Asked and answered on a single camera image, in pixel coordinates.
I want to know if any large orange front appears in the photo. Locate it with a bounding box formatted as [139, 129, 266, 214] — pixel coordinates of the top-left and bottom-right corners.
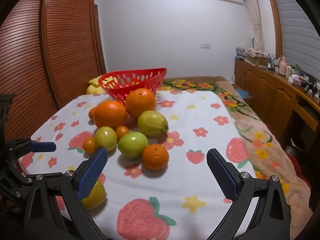
[94, 100, 128, 129]

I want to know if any large orange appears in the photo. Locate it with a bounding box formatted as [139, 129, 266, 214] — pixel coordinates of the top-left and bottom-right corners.
[94, 100, 128, 129]
[125, 88, 157, 119]

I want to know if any yellow guava near gripper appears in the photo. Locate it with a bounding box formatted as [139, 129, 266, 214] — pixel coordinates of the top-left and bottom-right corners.
[82, 179, 107, 210]

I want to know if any small kumquat left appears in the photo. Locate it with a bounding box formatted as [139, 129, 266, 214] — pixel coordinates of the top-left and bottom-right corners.
[82, 137, 97, 154]

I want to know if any floral brown bed blanket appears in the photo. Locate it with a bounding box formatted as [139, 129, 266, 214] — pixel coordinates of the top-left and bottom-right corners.
[161, 76, 313, 239]

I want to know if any green tomato left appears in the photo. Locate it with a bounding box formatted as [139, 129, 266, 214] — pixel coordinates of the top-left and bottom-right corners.
[94, 126, 118, 152]

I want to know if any green tomato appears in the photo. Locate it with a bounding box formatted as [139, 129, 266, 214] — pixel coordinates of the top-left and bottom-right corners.
[94, 126, 118, 152]
[118, 132, 149, 159]

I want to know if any green tomato right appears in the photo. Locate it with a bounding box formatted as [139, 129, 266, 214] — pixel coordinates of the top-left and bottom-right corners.
[118, 132, 149, 159]

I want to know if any small kumquat middle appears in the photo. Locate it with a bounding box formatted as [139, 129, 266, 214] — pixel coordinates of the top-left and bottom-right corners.
[116, 126, 130, 140]

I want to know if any small kumquat behind orange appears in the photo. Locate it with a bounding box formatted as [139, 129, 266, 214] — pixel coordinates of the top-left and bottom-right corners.
[88, 107, 97, 121]

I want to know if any medium orange mandarin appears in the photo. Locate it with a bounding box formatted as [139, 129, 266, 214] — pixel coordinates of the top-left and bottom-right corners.
[142, 144, 169, 171]

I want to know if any yellow plush toy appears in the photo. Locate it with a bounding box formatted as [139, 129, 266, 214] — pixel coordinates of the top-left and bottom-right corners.
[86, 76, 106, 95]

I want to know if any wooden sideboard cabinet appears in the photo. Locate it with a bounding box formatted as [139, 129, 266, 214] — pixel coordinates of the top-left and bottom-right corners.
[234, 60, 319, 148]

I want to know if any green guava fruit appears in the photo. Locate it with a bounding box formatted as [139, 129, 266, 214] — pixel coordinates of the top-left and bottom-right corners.
[137, 111, 169, 138]

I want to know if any brown louvered wardrobe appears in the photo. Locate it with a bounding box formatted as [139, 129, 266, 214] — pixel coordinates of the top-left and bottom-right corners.
[1, 0, 106, 140]

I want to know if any red plastic perforated basket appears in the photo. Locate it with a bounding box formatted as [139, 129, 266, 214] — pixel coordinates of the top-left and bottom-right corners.
[98, 68, 167, 104]

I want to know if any pink bottle on cabinet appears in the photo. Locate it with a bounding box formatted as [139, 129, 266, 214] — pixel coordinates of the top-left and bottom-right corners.
[278, 56, 287, 76]

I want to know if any window roller blind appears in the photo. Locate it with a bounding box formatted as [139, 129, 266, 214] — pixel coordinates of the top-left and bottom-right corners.
[276, 0, 320, 79]

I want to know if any beige curtain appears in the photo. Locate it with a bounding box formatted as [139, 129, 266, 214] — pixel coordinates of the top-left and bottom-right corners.
[245, 0, 265, 50]

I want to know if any white wall switch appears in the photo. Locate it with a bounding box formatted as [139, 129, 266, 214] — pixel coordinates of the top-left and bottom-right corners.
[201, 43, 210, 49]

